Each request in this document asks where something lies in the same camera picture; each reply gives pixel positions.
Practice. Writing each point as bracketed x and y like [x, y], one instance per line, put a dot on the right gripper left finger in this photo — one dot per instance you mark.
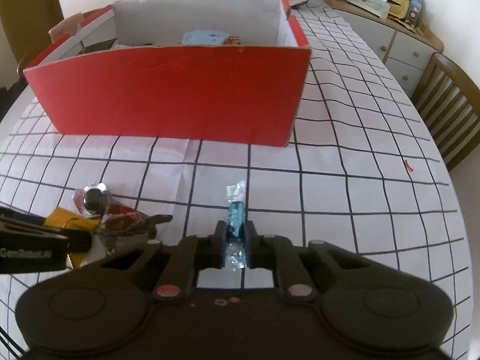
[192, 255]

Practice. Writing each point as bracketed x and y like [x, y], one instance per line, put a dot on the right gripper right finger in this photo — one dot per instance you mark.
[278, 255]

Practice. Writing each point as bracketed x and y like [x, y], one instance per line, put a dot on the blue candy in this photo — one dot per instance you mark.
[235, 255]

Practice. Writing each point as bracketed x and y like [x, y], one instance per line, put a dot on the yellow snack packet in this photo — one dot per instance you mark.
[71, 224]

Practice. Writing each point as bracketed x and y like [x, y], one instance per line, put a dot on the dark brown snack packet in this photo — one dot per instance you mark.
[121, 223]

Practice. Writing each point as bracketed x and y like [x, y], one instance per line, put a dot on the white grid tablecloth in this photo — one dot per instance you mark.
[361, 171]

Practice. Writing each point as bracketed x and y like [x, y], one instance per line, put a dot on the left wooden chair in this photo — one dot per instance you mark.
[35, 50]

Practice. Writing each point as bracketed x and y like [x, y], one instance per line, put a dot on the wooden chair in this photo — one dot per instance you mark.
[35, 50]
[447, 99]

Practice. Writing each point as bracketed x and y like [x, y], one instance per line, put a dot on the red cardboard box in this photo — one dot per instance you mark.
[126, 73]

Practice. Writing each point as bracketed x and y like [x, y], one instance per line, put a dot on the pink cloth on chair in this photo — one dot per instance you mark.
[68, 26]

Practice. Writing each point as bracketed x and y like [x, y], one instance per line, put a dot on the right wooden chair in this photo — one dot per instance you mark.
[447, 99]

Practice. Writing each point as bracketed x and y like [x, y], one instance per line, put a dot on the brown wooden door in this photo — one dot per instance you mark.
[25, 26]

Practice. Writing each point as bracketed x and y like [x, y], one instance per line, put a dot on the white cabinet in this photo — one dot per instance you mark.
[404, 53]

